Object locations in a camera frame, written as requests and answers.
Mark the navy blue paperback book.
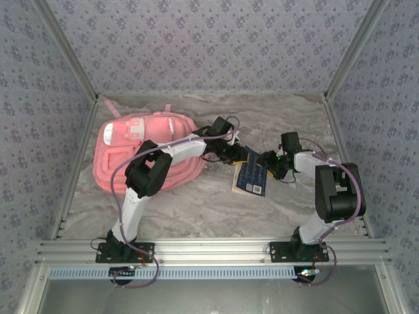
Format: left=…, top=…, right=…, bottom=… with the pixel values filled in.
left=231, top=145, right=270, bottom=197

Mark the pink school backpack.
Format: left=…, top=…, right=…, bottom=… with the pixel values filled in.
left=92, top=99, right=208, bottom=194

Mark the small black controller board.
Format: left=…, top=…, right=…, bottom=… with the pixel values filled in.
left=293, top=267, right=321, bottom=283
left=109, top=266, right=137, bottom=279

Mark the grey metal sheet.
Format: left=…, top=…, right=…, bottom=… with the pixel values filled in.
left=19, top=264, right=405, bottom=314

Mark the aluminium side rail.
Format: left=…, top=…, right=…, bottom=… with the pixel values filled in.
left=50, top=97, right=100, bottom=239
left=325, top=97, right=374, bottom=239

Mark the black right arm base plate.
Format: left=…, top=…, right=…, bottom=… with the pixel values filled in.
left=268, top=241, right=330, bottom=262

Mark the wide aluminium mounting rail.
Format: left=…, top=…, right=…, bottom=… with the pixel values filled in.
left=35, top=238, right=393, bottom=265

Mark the light blue slotted cable duct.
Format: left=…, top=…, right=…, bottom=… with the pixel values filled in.
left=48, top=266, right=299, bottom=281

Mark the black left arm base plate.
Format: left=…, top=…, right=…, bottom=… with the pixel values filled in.
left=95, top=241, right=156, bottom=264

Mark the aluminium frame post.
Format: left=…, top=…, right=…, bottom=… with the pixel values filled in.
left=323, top=0, right=391, bottom=101
left=32, top=0, right=100, bottom=102

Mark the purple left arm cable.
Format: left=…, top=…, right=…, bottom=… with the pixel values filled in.
left=110, top=116, right=242, bottom=289

